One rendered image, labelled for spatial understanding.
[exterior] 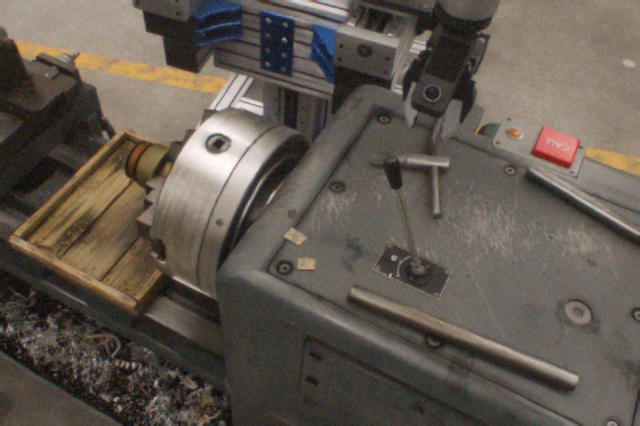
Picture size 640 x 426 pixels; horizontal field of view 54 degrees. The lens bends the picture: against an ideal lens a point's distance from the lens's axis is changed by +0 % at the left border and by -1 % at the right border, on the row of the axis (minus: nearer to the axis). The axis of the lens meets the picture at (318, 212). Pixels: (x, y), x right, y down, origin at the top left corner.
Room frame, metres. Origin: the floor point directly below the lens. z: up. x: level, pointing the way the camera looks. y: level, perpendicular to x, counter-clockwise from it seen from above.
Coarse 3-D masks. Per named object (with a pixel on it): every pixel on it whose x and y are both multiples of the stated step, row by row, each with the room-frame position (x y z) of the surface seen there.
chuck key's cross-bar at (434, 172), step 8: (440, 120) 0.72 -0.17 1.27; (440, 128) 0.71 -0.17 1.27; (432, 136) 0.69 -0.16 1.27; (432, 144) 0.67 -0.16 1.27; (432, 152) 0.65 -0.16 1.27; (432, 168) 0.62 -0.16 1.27; (432, 176) 0.61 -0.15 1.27; (432, 184) 0.59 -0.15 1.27; (432, 192) 0.58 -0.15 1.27; (432, 200) 0.56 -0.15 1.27; (440, 200) 0.56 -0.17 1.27; (432, 208) 0.55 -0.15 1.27; (440, 208) 0.55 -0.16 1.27; (432, 216) 0.54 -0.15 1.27; (440, 216) 0.54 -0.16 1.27
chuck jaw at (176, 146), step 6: (204, 114) 0.76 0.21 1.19; (210, 114) 0.76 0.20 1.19; (204, 120) 0.75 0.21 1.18; (186, 132) 0.75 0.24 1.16; (192, 132) 0.74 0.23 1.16; (186, 138) 0.74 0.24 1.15; (174, 144) 0.73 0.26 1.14; (180, 144) 0.73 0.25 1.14; (174, 150) 0.73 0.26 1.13; (180, 150) 0.73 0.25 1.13; (168, 156) 0.72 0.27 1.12; (174, 156) 0.72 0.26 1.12
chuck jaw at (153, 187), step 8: (160, 176) 0.69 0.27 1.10; (152, 184) 0.66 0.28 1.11; (160, 184) 0.67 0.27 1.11; (152, 192) 0.65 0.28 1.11; (160, 192) 0.65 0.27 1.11; (144, 200) 0.63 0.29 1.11; (152, 200) 0.63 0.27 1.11; (144, 208) 0.62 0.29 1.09; (152, 208) 0.61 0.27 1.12; (144, 216) 0.59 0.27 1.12; (152, 216) 0.59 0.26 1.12; (144, 224) 0.57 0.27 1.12; (144, 232) 0.57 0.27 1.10; (152, 240) 0.55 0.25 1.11; (160, 240) 0.55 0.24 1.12; (160, 248) 0.54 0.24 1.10; (160, 256) 0.54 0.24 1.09
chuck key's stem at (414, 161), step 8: (376, 152) 0.64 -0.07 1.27; (384, 152) 0.64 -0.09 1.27; (376, 160) 0.63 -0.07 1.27; (400, 160) 0.63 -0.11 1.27; (408, 160) 0.63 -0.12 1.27; (416, 160) 0.63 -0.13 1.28; (424, 160) 0.63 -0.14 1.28; (432, 160) 0.63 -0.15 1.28; (440, 160) 0.63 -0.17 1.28; (448, 160) 0.63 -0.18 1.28; (416, 168) 0.62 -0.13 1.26; (424, 168) 0.62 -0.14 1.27; (440, 168) 0.63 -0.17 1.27; (448, 168) 0.63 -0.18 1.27
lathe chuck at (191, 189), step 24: (216, 120) 0.70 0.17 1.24; (240, 120) 0.72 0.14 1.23; (264, 120) 0.74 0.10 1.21; (192, 144) 0.65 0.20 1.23; (240, 144) 0.66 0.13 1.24; (192, 168) 0.61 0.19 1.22; (216, 168) 0.61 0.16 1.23; (168, 192) 0.58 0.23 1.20; (192, 192) 0.58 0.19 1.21; (216, 192) 0.58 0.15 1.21; (168, 216) 0.56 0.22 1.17; (192, 216) 0.55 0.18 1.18; (168, 240) 0.54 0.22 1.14; (192, 240) 0.53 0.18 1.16; (168, 264) 0.53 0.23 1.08; (192, 264) 0.51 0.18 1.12
